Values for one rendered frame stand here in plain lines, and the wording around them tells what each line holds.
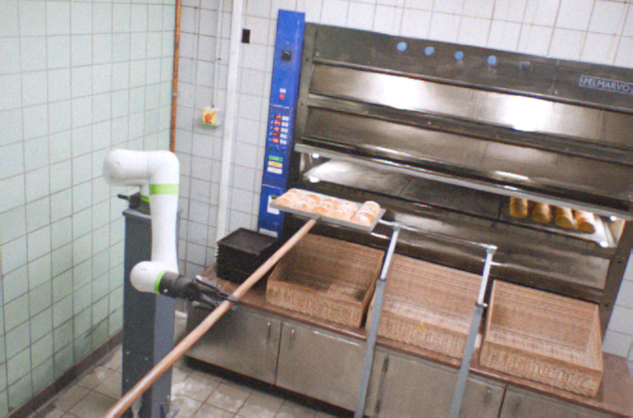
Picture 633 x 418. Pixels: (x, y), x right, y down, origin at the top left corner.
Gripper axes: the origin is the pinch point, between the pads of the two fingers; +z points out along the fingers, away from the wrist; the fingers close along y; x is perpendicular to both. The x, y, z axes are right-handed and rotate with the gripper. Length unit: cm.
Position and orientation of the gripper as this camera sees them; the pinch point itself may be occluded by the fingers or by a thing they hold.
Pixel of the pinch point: (228, 302)
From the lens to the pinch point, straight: 216.2
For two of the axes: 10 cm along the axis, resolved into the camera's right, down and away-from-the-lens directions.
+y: -1.2, 9.4, 3.1
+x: -3.3, 2.6, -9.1
